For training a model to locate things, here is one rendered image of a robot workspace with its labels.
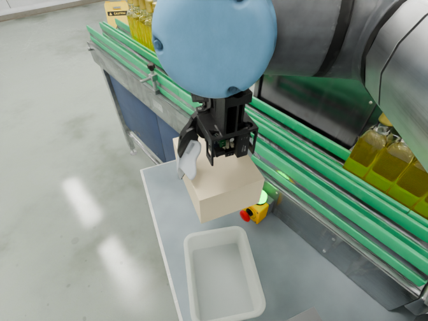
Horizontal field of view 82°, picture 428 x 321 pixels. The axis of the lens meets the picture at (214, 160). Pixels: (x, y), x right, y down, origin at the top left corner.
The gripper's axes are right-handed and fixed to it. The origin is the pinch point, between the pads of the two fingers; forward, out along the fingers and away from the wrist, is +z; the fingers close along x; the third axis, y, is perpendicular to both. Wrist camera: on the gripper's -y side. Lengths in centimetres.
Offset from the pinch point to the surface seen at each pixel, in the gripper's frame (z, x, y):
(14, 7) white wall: 100, -146, -534
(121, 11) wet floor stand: 62, 10, -315
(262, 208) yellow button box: 27.8, 16.1, -1.3
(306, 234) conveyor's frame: 31.5, 25.2, 9.3
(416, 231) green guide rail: 15.5, 39.5, 22.6
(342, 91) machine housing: 5, 50, -18
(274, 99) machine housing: 20, 42, -39
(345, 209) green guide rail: 14.8, 28.2, 12.5
